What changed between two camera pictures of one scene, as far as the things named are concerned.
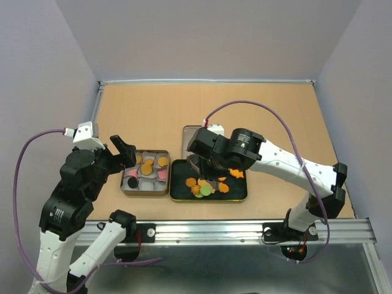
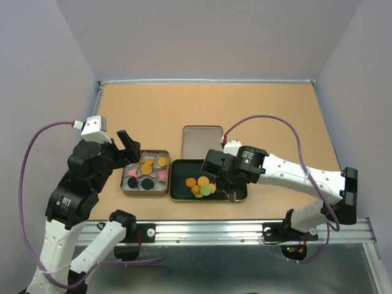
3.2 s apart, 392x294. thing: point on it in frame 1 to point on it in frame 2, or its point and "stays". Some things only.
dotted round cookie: (146, 169) stays
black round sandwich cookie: (133, 182) stays
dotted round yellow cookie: (163, 161) stays
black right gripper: (207, 172) to (222, 183)
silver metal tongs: (195, 162) to (231, 196)
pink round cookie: (162, 174) stays
